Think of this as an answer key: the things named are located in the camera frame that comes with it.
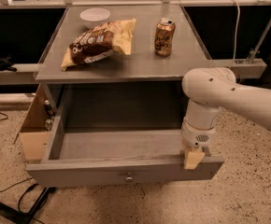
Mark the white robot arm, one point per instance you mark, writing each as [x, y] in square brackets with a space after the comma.
[210, 90]

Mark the orange soda can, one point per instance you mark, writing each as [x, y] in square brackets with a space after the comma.
[163, 40]

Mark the grey top drawer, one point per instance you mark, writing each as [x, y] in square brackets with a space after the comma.
[121, 135]

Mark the grey metal rail frame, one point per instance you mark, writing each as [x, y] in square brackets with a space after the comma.
[250, 67]

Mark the plywood board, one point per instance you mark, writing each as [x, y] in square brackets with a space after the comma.
[34, 137]

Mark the can behind cabinet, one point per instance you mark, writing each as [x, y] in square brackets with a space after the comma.
[48, 124]

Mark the white bowl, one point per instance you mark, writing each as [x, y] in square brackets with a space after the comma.
[94, 16]

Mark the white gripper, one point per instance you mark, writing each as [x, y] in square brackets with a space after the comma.
[195, 137]

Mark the brown yellow chip bag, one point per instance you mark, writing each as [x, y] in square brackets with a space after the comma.
[100, 42]

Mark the grey drawer cabinet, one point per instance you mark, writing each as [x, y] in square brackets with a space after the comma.
[141, 90]

